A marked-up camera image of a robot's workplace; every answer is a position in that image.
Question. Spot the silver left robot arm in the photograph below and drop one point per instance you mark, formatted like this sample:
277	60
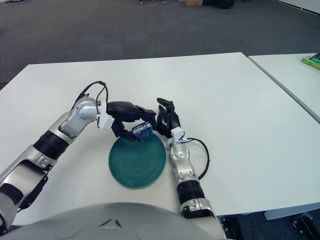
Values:
72	122

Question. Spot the brown cardboard box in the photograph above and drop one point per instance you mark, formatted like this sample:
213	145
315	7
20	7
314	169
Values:
193	2

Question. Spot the teal green round plate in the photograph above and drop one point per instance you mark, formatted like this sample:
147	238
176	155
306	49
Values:
137	165

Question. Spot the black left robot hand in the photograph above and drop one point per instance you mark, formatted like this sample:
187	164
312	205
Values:
122	111

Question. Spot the green cardboard box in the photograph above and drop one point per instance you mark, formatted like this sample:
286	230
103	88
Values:
312	61

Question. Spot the black metal stand frame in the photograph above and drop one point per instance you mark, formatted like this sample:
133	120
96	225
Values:
231	228

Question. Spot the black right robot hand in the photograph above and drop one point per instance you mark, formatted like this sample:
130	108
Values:
170	120

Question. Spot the grey robot torso shell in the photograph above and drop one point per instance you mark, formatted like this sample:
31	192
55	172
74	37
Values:
75	225

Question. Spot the blue purple gum pack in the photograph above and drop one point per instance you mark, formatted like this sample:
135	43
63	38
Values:
143	131

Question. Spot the wheeled chair base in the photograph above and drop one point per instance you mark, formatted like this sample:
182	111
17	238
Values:
142	1

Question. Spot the black bulky floor object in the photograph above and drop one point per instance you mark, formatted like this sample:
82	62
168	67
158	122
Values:
218	3

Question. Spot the black metal caster foot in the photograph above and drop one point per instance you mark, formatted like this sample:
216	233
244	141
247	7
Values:
305	223

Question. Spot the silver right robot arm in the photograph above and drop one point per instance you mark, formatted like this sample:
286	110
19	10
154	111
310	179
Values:
182	162

